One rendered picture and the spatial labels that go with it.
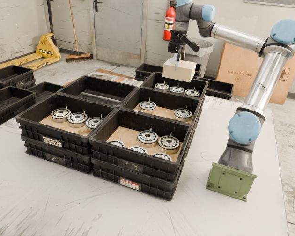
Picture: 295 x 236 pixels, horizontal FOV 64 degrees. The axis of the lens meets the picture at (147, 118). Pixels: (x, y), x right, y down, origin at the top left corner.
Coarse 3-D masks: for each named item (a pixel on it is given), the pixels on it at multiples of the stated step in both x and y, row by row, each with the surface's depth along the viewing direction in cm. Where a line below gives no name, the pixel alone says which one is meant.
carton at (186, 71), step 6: (168, 60) 136; (180, 60) 137; (168, 66) 130; (174, 66) 128; (180, 66) 128; (186, 66) 129; (192, 66) 129; (168, 72) 131; (174, 72) 130; (180, 72) 129; (186, 72) 127; (192, 72) 131; (174, 78) 132; (180, 78) 130; (186, 78) 129
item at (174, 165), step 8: (128, 112) 121; (136, 112) 121; (168, 120) 116; (96, 144) 99; (104, 144) 98; (112, 144) 98; (184, 144) 101; (120, 152) 97; (128, 152) 95; (136, 152) 94; (144, 160) 94; (152, 160) 93; (160, 160) 91; (168, 160) 92; (176, 160) 92; (176, 168) 91
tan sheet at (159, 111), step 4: (136, 108) 144; (156, 108) 146; (160, 108) 146; (164, 108) 147; (156, 112) 142; (160, 112) 142; (164, 112) 142; (168, 112) 142; (172, 112) 143; (164, 116) 139; (168, 116) 139; (172, 116) 139; (192, 116) 140
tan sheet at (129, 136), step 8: (120, 128) 125; (112, 136) 119; (120, 136) 119; (128, 136) 120; (136, 136) 120; (128, 144) 114; (136, 144) 115; (152, 152) 110; (160, 152) 111; (176, 152) 111
